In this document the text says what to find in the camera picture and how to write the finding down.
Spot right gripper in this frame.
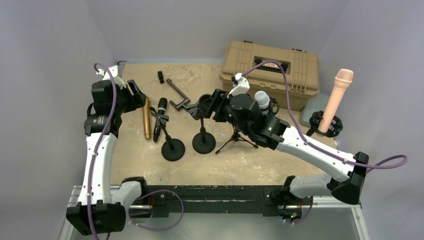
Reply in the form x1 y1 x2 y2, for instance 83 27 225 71
199 88 251 136

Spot gold microphone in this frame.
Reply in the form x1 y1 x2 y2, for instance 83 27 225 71
142 97 152 140

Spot black microphone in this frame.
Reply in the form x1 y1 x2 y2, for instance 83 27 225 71
151 97 168 143

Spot black round-base mic stand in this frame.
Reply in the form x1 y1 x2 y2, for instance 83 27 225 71
192 94 216 154

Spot black clip mic stand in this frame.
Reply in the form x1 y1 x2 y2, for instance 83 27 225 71
150 107 186 162

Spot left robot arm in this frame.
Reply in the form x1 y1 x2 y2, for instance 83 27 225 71
66 79 149 236

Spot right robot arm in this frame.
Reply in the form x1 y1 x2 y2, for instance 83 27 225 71
186 89 369 205

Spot white microphone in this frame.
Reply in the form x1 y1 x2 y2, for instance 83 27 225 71
254 90 271 110

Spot pink microphone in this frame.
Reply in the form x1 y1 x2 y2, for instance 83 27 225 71
318 68 354 133

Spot small black cylinder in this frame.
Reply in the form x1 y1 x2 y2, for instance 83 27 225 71
157 71 165 84

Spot tan plastic case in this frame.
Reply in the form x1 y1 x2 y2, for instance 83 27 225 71
219 40 320 111

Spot grey pad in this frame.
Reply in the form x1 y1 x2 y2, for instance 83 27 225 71
300 93 330 127

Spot dark metal L bracket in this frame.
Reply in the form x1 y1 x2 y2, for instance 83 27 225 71
165 78 191 113

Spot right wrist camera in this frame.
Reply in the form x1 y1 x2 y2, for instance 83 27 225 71
228 73 250 97

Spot black tripod shock-mount stand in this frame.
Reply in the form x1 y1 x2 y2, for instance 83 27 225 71
215 94 287 154

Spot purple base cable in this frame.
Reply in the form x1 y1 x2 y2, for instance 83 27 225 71
127 189 186 232

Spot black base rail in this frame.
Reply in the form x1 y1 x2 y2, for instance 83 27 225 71
132 185 311 219

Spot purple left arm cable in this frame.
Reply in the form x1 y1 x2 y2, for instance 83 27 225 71
86 62 118 240

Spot black shock-mount round stand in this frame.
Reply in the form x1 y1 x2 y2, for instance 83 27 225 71
306 110 344 138

